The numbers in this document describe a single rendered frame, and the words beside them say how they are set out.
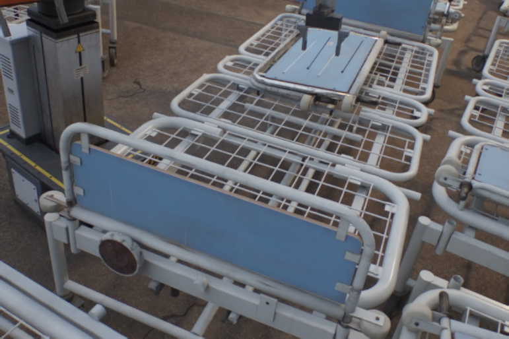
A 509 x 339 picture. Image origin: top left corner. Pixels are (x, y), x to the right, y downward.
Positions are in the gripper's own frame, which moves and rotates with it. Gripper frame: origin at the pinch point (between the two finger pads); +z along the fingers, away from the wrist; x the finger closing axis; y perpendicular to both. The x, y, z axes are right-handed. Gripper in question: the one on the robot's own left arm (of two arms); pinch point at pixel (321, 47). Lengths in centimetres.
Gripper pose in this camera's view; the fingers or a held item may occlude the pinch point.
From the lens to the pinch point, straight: 194.5
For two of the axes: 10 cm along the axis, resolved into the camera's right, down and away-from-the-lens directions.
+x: -9.3, -2.2, 3.0
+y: 3.7, -4.6, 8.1
